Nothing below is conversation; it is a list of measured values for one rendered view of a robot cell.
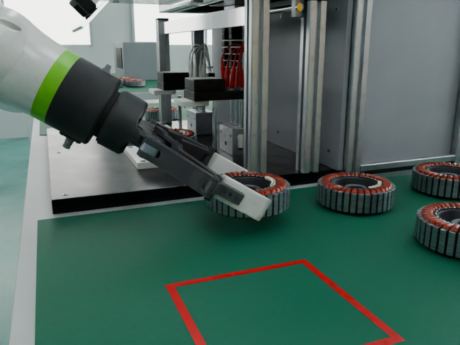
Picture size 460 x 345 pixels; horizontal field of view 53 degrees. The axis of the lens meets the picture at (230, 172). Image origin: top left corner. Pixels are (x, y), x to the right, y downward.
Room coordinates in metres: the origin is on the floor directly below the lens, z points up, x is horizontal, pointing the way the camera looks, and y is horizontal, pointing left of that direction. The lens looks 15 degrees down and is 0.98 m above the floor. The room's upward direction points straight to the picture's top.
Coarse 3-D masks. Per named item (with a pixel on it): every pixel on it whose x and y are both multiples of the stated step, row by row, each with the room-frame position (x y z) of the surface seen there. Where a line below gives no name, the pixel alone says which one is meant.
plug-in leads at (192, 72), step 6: (192, 48) 1.19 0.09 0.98; (198, 48) 1.17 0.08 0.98; (204, 48) 1.16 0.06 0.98; (192, 54) 1.16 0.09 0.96; (204, 54) 1.16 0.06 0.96; (204, 60) 1.15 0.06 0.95; (192, 66) 1.16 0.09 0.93; (204, 66) 1.15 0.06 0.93; (210, 66) 1.19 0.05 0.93; (192, 72) 1.16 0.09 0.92; (204, 72) 1.15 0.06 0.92; (210, 72) 1.19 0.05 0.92
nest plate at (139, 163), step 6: (126, 150) 0.90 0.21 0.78; (132, 150) 0.90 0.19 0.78; (132, 156) 0.84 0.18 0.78; (138, 156) 0.84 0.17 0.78; (132, 162) 0.84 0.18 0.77; (138, 162) 0.80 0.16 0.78; (144, 162) 0.80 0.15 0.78; (150, 162) 0.80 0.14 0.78; (138, 168) 0.79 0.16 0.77; (144, 168) 0.80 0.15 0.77
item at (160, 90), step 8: (160, 72) 1.13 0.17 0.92; (168, 72) 1.13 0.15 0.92; (176, 72) 1.13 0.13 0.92; (184, 72) 1.13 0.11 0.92; (160, 80) 1.13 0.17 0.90; (168, 80) 1.11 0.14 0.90; (176, 80) 1.11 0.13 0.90; (184, 80) 1.12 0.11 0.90; (152, 88) 1.15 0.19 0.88; (160, 88) 1.13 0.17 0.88; (168, 88) 1.10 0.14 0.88; (176, 88) 1.11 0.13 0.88; (184, 88) 1.12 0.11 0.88
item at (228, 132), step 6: (222, 126) 0.95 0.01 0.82; (228, 126) 0.93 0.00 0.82; (234, 126) 0.93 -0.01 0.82; (222, 132) 0.95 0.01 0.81; (228, 132) 0.92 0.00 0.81; (234, 132) 0.90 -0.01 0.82; (240, 132) 0.90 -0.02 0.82; (222, 138) 0.95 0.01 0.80; (228, 138) 0.92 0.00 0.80; (234, 138) 0.90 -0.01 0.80; (222, 144) 0.95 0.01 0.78; (228, 144) 0.92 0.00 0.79; (234, 144) 0.90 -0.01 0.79; (228, 150) 0.92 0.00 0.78; (234, 150) 0.90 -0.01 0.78; (240, 150) 0.90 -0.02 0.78
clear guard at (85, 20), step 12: (108, 0) 0.70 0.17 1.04; (120, 0) 0.89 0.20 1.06; (132, 0) 0.89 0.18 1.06; (144, 0) 0.89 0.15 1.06; (156, 0) 0.89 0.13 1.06; (168, 0) 0.89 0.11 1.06; (180, 0) 0.89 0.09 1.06; (192, 0) 0.89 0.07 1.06; (204, 0) 0.89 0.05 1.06; (216, 0) 0.89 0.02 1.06; (228, 0) 0.89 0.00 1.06; (240, 0) 0.89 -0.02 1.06; (96, 12) 0.70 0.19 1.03; (84, 24) 0.69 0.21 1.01
